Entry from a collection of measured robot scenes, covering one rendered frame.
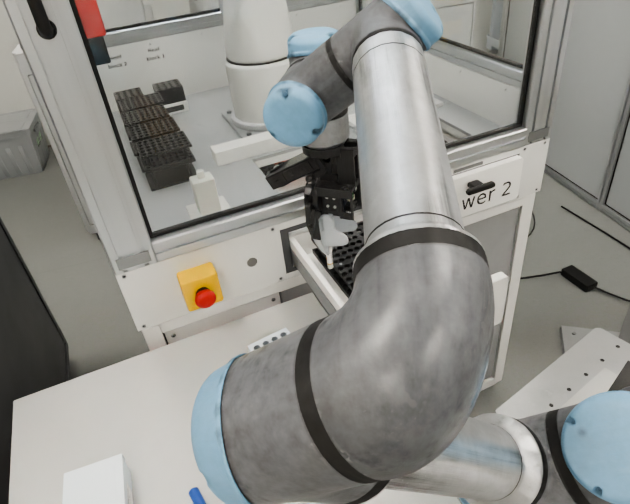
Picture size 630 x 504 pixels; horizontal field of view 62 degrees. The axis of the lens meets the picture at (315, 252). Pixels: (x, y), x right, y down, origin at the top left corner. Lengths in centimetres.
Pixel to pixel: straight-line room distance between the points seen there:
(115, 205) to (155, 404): 36
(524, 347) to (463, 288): 180
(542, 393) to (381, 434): 69
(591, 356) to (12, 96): 406
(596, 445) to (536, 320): 159
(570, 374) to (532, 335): 116
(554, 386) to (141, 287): 77
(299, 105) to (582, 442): 49
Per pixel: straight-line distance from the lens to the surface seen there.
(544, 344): 216
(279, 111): 62
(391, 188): 39
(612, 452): 68
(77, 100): 89
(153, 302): 107
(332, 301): 94
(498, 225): 143
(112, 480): 89
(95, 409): 107
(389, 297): 32
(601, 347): 110
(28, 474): 104
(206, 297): 100
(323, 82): 61
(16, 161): 410
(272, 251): 108
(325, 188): 79
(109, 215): 96
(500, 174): 130
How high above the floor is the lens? 151
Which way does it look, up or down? 36 degrees down
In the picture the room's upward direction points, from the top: 7 degrees counter-clockwise
